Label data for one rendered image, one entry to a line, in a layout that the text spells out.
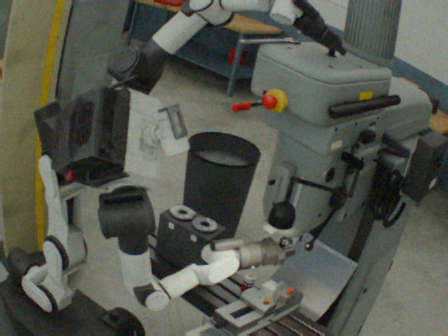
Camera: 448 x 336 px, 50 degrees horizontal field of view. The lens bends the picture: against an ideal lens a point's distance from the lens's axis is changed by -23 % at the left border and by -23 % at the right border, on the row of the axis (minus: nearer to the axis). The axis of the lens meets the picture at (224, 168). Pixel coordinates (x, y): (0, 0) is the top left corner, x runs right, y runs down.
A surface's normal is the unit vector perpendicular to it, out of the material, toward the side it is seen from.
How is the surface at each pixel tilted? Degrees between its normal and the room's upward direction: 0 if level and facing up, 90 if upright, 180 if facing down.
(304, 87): 90
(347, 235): 90
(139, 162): 58
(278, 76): 90
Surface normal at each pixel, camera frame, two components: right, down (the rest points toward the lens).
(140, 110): 0.80, -0.15
